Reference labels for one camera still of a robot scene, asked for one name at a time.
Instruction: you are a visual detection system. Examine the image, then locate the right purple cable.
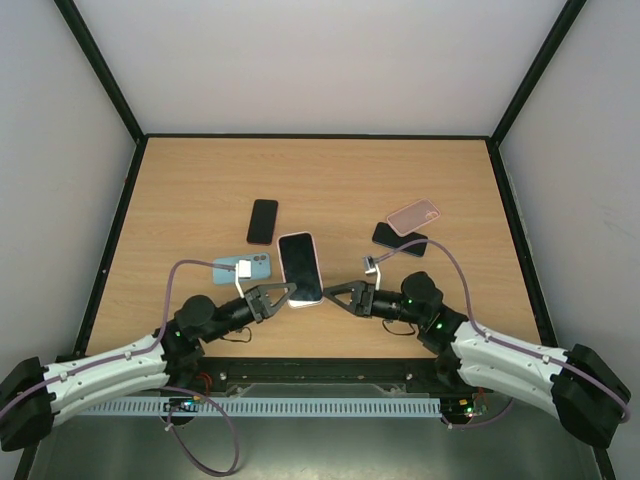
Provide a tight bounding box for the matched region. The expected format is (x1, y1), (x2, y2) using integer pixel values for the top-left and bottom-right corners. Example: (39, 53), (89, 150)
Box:
(374, 238), (632, 431)

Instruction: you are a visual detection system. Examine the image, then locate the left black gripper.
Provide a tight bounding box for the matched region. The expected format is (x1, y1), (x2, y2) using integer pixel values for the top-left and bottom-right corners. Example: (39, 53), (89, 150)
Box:
(201, 283), (296, 345)

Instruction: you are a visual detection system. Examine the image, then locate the black metal enclosure frame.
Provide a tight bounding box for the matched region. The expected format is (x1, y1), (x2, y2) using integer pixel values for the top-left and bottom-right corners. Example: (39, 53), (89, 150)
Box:
(9, 0), (617, 480)

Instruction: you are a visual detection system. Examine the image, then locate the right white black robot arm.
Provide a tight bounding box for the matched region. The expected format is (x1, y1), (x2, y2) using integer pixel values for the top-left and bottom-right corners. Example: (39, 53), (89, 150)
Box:
(323, 271), (631, 449)

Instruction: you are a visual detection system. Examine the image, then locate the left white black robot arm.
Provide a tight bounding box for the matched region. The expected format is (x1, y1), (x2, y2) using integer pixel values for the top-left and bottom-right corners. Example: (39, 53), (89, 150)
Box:
(1, 283), (297, 452)

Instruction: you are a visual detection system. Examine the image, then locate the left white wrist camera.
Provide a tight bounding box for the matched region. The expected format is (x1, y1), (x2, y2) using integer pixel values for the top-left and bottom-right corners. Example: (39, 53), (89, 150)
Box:
(234, 259), (253, 298)

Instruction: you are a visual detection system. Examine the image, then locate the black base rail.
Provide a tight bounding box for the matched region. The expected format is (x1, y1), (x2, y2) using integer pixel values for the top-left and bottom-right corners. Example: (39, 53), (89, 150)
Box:
(139, 357), (494, 394)

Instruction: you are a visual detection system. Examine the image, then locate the light blue phone case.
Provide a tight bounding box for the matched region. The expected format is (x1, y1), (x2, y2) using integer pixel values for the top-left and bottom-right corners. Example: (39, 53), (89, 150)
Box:
(212, 252), (272, 285)

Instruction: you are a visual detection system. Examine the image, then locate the white slotted cable duct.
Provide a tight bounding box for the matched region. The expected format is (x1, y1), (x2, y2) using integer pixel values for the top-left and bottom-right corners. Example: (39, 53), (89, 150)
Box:
(82, 396), (441, 418)

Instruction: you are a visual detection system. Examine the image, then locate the pink translucent phone case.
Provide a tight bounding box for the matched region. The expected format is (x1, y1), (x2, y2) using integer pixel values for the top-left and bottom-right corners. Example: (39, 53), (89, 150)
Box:
(386, 199), (441, 237)

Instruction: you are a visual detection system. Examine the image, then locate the black phone red edge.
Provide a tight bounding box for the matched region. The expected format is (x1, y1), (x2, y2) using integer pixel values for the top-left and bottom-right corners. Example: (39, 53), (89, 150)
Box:
(246, 199), (279, 245)

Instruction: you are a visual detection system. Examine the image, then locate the blue phone black screen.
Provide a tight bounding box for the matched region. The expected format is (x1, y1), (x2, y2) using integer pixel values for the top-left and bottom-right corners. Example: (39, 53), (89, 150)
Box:
(372, 222), (427, 257)

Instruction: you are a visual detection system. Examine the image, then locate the purple cable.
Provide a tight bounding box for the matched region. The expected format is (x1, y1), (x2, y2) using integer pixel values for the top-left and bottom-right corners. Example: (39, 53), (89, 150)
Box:
(374, 238), (632, 431)
(0, 258), (241, 474)

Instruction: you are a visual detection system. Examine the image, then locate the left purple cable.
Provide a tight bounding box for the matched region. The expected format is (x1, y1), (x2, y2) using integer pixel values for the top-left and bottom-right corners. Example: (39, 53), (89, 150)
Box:
(0, 258), (241, 474)

